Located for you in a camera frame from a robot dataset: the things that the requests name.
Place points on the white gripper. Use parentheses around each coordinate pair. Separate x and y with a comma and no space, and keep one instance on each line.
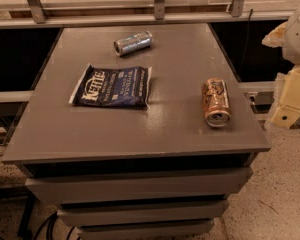
(298,39)

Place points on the orange soda can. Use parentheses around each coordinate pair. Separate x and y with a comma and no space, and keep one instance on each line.
(215,103)

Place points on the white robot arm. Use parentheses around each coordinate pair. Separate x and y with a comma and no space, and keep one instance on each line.
(287,36)

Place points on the silver blue can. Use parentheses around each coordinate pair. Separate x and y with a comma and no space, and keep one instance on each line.
(133,43)

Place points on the top grey drawer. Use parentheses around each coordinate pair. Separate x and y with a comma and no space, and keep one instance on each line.
(137,186)

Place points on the grey drawer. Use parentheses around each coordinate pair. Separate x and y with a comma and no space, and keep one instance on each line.
(143,213)
(137,186)
(144,230)

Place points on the grey drawer cabinet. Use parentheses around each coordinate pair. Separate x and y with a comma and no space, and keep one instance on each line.
(57,139)

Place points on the blue Kettle chips bag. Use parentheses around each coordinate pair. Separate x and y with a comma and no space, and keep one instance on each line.
(112,88)

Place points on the middle grey drawer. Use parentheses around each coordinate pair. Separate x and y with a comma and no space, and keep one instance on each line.
(143,213)

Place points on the bottom grey drawer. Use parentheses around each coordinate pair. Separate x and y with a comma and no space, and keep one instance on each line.
(144,230)

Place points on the metal window frame rail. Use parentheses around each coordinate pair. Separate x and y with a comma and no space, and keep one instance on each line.
(74,13)

